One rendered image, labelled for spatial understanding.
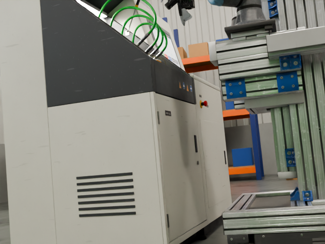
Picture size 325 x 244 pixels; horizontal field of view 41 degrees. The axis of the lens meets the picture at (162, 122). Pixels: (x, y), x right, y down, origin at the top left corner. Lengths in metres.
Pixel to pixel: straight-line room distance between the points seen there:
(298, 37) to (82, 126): 1.06
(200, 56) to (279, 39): 5.85
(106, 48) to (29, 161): 0.70
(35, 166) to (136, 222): 0.61
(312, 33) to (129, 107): 0.86
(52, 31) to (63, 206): 0.88
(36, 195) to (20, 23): 0.89
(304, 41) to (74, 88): 1.09
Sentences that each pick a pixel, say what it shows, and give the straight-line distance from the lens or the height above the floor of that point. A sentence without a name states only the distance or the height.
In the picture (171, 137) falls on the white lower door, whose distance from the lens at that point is 2.15.
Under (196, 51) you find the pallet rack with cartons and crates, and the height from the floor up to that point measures 2.34.
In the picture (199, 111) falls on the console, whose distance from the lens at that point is 2.71.
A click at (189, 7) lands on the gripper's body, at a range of 2.55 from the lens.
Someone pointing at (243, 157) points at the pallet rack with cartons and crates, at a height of 0.38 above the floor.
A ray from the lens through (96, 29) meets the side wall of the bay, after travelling 2.18.
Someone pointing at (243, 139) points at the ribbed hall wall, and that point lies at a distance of 8.76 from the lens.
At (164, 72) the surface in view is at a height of 0.90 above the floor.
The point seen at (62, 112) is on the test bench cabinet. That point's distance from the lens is 2.22.
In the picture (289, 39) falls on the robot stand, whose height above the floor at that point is 0.92.
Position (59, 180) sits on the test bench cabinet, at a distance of 2.23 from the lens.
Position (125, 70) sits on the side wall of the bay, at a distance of 2.07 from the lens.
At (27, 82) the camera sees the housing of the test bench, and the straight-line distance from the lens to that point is 2.36.
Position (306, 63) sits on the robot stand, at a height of 0.86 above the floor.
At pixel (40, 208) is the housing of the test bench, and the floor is 0.29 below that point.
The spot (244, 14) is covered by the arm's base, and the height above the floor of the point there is 1.09.
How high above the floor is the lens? 0.48
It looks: 5 degrees up
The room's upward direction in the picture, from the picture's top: 5 degrees counter-clockwise
